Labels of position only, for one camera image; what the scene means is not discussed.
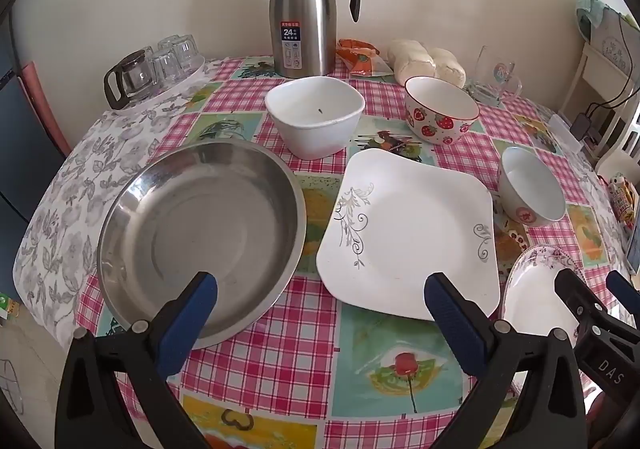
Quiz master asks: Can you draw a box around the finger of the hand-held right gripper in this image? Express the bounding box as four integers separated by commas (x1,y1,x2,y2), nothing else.
554,268,613,347
606,271,640,319

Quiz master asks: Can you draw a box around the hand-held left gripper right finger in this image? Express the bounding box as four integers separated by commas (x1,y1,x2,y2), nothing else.
424,272,587,449

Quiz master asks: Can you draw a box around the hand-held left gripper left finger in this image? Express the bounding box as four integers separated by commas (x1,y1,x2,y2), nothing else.
55,271,219,449

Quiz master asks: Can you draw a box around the pink floral plate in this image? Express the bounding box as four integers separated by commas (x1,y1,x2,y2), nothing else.
500,245,590,347

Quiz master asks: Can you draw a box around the stainless steel round plate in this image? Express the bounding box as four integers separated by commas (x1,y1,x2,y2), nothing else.
96,139,307,351

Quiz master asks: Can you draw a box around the white square plate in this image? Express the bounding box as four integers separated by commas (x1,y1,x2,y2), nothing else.
316,148,502,322

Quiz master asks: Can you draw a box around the small white round bowl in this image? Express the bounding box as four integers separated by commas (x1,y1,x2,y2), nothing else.
497,147,567,229

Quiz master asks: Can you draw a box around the strawberry print red-rimmed bowl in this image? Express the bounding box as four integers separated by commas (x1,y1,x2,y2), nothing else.
404,75,481,146

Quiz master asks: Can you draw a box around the white square bowl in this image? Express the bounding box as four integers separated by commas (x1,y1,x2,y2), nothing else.
264,75,366,160

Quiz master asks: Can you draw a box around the smartphone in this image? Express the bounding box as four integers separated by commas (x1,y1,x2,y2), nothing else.
625,219,640,276

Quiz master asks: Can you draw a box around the colourful small packet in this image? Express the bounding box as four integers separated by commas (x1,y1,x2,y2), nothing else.
607,173,637,231

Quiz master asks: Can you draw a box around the pink checked tablecloth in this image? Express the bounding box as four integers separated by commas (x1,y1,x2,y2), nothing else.
75,56,640,449

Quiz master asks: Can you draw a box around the white curved chair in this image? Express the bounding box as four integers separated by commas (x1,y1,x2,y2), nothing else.
595,99,640,176

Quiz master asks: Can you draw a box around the white power strip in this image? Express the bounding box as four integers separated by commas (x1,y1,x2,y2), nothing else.
549,114,582,150

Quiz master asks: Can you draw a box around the white shelf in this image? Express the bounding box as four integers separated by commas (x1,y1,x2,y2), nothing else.
557,41,640,170

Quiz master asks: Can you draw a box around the dark blue cabinet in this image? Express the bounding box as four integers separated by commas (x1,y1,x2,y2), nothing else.
0,29,67,310

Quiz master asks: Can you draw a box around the glass mug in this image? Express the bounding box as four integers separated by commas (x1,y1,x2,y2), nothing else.
467,45,523,107

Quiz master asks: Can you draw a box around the white tray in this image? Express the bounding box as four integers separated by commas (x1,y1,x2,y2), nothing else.
122,54,207,106

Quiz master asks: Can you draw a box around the glass teapot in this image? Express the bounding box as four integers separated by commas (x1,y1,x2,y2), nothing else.
103,46,157,110

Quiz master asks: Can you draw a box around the grey printed pouch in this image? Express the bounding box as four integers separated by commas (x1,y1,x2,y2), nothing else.
587,6,640,76

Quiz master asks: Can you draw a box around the pink board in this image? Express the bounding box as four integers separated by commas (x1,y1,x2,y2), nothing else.
20,61,72,156

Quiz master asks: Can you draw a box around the bag of steamed buns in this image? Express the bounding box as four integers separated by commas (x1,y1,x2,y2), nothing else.
387,39,467,88

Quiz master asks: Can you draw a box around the teal cloth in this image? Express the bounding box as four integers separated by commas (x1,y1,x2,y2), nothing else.
575,0,608,30

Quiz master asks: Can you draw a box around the orange snack packet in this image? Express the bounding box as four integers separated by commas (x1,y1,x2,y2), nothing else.
336,39,396,78

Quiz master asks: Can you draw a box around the stainless steel thermos jug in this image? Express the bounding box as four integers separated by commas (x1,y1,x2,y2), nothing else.
269,0,362,78

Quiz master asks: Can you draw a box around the black cable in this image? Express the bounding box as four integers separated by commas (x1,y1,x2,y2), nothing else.
585,11,640,120

